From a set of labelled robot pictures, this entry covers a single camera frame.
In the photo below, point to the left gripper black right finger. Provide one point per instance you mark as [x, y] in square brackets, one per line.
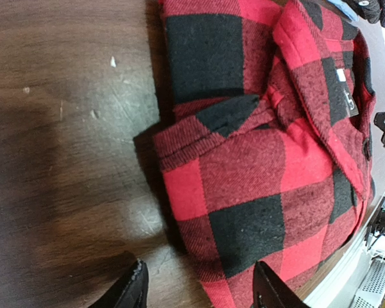
[270, 291]

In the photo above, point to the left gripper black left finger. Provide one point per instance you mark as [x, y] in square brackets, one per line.
[129, 291]

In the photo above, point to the red black plaid shirt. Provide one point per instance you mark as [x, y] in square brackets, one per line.
[270, 155]

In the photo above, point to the light blue shirt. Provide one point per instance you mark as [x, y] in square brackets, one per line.
[345, 9]

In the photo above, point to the aluminium front frame rail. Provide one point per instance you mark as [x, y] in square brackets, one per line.
[341, 283]

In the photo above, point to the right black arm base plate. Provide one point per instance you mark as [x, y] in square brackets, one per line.
[376, 226]

